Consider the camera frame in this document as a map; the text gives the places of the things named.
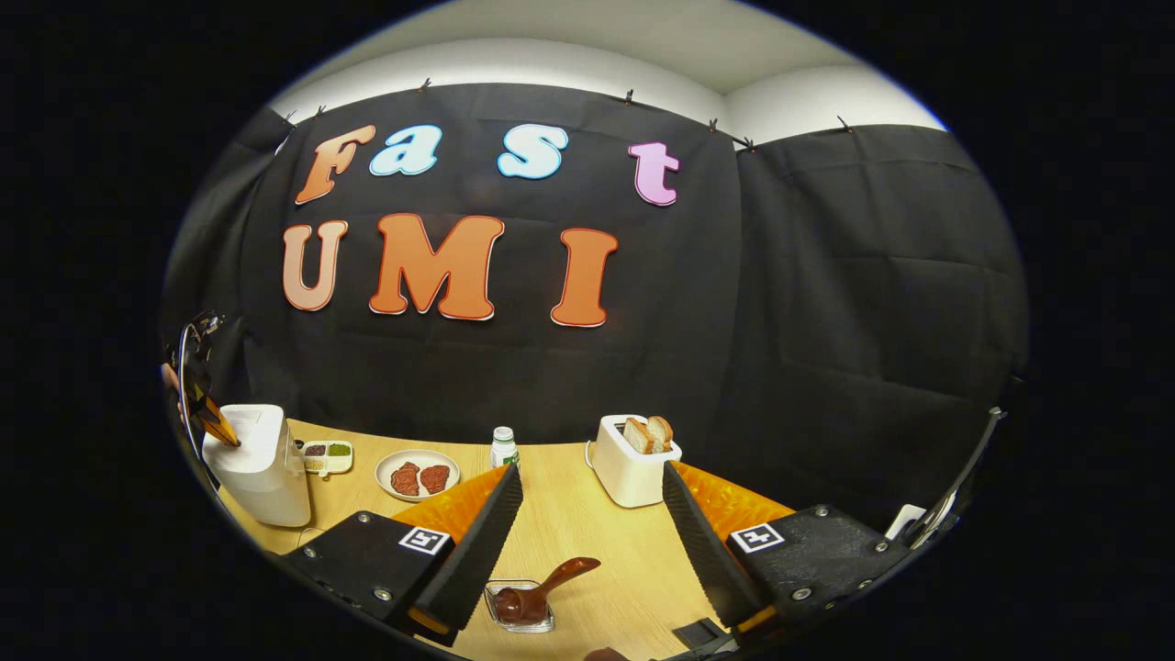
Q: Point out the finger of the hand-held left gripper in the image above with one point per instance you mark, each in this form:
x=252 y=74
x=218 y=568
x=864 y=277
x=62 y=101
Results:
x=216 y=420

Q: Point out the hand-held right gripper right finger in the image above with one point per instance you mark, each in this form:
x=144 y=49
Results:
x=702 y=560

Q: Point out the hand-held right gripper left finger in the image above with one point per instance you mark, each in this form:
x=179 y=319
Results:
x=473 y=565

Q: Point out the brown wooden spoon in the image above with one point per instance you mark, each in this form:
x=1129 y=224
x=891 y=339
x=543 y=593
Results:
x=528 y=601

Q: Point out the white rice cooker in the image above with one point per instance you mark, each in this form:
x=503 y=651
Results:
x=262 y=468

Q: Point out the clear chopstick holder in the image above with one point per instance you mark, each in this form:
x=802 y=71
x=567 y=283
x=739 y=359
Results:
x=543 y=620

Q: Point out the red meat piece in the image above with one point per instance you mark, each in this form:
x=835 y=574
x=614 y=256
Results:
x=405 y=479
x=434 y=477

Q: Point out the white toaster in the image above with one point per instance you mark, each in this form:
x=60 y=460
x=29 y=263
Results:
x=624 y=477

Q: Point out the white bottle with green label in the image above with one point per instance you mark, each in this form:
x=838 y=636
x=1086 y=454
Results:
x=504 y=452

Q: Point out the white round plate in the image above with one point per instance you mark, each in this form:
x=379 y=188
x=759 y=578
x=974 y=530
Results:
x=418 y=459

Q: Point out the toast bread slice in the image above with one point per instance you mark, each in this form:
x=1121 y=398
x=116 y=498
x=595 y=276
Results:
x=661 y=430
x=638 y=436

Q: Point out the white flat object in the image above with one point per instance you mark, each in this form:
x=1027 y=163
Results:
x=906 y=520

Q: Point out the black backdrop cloth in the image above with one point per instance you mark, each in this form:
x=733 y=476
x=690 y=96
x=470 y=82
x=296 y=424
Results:
x=826 y=321

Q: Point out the dark metal stand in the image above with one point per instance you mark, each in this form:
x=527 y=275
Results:
x=964 y=477

